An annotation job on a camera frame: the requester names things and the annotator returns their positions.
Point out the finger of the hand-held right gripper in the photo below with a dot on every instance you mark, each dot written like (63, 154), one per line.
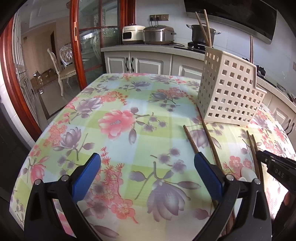
(266, 156)

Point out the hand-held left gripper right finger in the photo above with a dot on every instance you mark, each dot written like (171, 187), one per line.
(208, 178)

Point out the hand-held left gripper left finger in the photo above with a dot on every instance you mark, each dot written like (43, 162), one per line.
(86, 176)

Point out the white perforated utensil basket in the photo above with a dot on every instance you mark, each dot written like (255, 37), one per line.
(226, 99)

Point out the floral plastic tablecloth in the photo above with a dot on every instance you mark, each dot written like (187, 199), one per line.
(138, 139)

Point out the white ornate dining chair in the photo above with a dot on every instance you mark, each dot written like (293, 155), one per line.
(66, 54)
(67, 73)

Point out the cardboard boxes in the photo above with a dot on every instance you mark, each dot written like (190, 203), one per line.
(44, 77)

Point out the black glass gas hob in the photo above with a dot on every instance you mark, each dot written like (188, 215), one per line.
(195, 47)

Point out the red wooden glass sliding door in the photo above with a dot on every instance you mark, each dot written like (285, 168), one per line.
(75, 46)

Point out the dark steel stock pot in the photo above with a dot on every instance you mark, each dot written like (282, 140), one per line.
(196, 34)

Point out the black range hood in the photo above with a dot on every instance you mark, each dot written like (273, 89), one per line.
(242, 14)

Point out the white electric cooker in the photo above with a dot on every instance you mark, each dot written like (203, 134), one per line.
(131, 34)

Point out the silver rice cooker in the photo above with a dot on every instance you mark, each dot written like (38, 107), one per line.
(158, 36)

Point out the gold wall outlet strip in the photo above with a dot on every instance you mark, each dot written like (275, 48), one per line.
(159, 17)

